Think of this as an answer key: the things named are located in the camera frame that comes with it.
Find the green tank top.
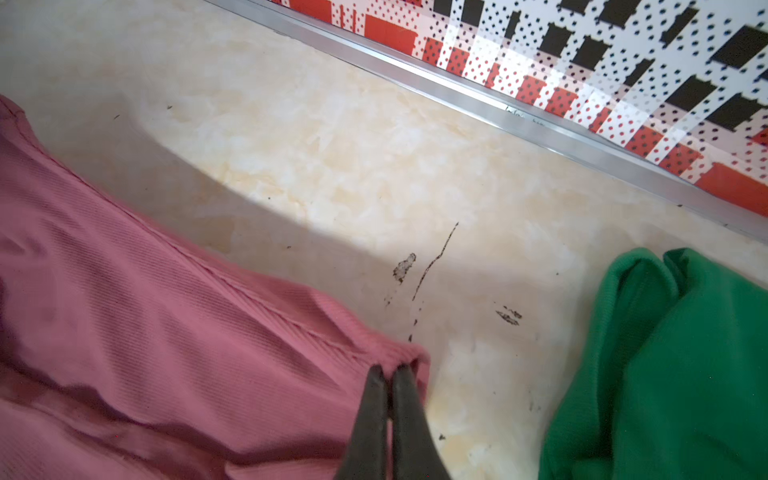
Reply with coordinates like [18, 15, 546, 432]
[539, 248, 767, 479]

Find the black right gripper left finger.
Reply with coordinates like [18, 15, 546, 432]
[334, 365, 389, 480]

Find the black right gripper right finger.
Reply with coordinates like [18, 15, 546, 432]
[391, 365, 450, 480]

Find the pink tank top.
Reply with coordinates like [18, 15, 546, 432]
[1, 99, 430, 479]

